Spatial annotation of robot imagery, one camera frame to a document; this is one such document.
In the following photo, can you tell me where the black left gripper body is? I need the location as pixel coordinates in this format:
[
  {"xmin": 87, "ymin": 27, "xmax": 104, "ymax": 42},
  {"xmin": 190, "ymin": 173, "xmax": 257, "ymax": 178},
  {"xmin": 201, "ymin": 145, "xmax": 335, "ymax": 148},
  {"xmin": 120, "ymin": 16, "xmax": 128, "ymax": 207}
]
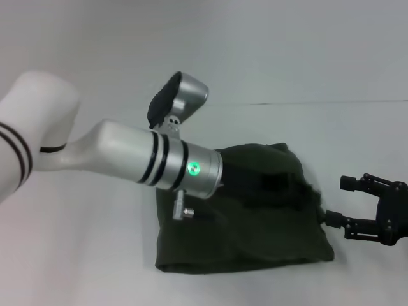
[{"xmin": 251, "ymin": 171, "xmax": 322, "ymax": 211}]

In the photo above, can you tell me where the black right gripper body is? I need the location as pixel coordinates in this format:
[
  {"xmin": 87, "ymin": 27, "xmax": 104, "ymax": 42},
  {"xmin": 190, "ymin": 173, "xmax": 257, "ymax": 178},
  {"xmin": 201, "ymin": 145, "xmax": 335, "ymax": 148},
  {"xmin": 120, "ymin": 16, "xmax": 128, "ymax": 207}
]
[{"xmin": 374, "ymin": 180, "xmax": 408, "ymax": 247}]

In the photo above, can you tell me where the dark green t-shirt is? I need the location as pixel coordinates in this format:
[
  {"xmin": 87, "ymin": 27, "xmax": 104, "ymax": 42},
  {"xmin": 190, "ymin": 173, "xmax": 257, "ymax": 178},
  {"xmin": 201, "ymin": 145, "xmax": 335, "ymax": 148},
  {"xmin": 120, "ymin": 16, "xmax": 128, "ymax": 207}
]
[{"xmin": 155, "ymin": 142, "xmax": 335, "ymax": 274}]

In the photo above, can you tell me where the left arm metal cable connector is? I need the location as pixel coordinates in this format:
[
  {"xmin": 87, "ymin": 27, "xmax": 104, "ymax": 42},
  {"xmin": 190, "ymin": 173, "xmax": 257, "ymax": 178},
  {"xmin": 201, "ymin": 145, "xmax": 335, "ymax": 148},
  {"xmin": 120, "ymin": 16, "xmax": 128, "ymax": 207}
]
[{"xmin": 171, "ymin": 189, "xmax": 196, "ymax": 221}]

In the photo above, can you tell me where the left wrist camera silver housing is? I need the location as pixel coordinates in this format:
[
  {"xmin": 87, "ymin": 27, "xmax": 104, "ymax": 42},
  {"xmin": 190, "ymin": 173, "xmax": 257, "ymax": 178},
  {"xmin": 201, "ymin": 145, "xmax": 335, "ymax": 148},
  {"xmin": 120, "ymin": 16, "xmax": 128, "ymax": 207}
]
[{"xmin": 146, "ymin": 71, "xmax": 210, "ymax": 140}]

